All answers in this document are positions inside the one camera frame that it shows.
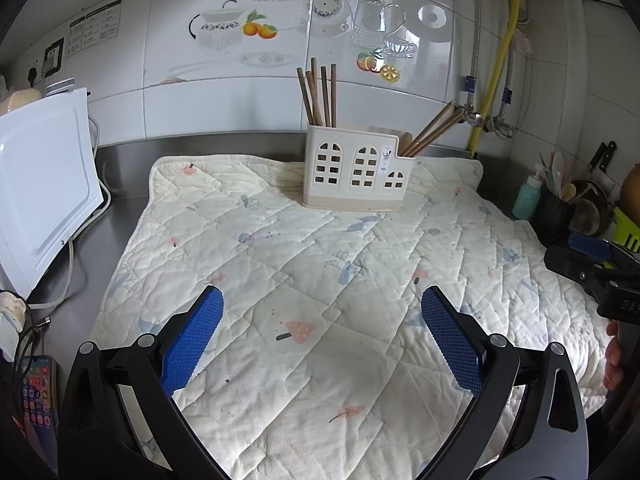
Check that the quilted cream patterned mat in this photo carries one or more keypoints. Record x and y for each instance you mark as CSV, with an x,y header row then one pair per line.
x,y
300,260

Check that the orange-brown round object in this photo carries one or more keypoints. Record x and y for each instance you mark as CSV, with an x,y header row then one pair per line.
x,y
631,185

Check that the cream plastic utensil holder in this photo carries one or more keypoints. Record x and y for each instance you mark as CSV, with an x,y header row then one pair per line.
x,y
350,190

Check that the white power adapter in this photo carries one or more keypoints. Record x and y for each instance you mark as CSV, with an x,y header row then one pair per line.
x,y
11,315

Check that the wooden spoon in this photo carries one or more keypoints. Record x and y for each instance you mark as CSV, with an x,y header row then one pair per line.
x,y
569,191

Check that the white microwave oven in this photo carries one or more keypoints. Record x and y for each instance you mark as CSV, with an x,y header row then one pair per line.
x,y
45,185

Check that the smartphone with colourful screen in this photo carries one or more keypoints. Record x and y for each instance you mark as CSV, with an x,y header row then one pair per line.
x,y
37,390

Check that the green plastic basket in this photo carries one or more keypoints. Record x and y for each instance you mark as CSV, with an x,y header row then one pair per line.
x,y
625,232

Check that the yellow gas pipe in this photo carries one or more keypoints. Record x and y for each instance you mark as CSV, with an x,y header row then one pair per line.
x,y
495,75

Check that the black utensil pot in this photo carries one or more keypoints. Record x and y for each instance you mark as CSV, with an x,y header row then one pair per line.
x,y
555,215

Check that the white instruction sticker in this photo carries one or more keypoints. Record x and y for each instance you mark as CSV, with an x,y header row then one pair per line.
x,y
95,25

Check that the person's right hand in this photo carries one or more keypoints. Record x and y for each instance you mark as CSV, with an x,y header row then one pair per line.
x,y
613,355

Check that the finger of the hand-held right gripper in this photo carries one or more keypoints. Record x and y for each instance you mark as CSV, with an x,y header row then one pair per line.
x,y
570,265
590,246

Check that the brown wooden chopstick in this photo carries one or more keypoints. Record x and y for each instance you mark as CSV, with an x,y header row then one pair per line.
x,y
442,130
429,124
332,95
436,127
303,92
325,95

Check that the white spatula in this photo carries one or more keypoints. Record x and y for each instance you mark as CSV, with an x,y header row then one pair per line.
x,y
556,170

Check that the metal pipe valve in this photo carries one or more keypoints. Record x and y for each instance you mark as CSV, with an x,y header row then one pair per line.
x,y
502,129
471,116

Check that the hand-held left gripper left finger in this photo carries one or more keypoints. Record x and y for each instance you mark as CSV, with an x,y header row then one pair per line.
x,y
197,340

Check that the dark metal pan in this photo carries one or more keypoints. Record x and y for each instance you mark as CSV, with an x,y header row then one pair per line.
x,y
590,210

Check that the teal plastic bottle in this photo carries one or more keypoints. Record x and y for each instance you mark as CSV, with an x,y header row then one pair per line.
x,y
526,200

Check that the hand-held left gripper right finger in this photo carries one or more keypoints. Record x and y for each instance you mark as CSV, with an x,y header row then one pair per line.
x,y
452,340

